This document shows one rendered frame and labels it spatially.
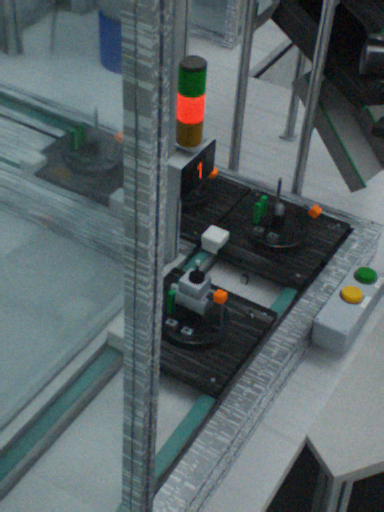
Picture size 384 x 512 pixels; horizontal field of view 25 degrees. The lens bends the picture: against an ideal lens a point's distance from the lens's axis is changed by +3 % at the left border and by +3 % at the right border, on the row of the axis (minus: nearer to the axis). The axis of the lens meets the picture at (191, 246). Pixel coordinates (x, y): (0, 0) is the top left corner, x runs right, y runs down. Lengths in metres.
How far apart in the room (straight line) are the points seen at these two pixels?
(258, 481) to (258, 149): 1.04
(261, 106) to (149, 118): 1.80
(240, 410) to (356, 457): 0.23
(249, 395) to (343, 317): 0.28
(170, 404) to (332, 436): 0.30
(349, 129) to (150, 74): 1.37
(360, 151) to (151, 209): 1.30
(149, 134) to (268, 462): 0.96
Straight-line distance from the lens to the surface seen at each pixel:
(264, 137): 2.40
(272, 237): 1.81
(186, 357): 1.59
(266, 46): 2.84
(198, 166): 1.63
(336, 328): 1.70
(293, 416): 1.67
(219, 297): 1.56
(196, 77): 1.53
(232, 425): 1.51
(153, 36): 0.71
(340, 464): 1.63
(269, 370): 1.60
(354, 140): 2.06
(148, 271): 0.84
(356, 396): 1.73
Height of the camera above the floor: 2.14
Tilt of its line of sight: 40 degrees down
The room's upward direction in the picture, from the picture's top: 4 degrees clockwise
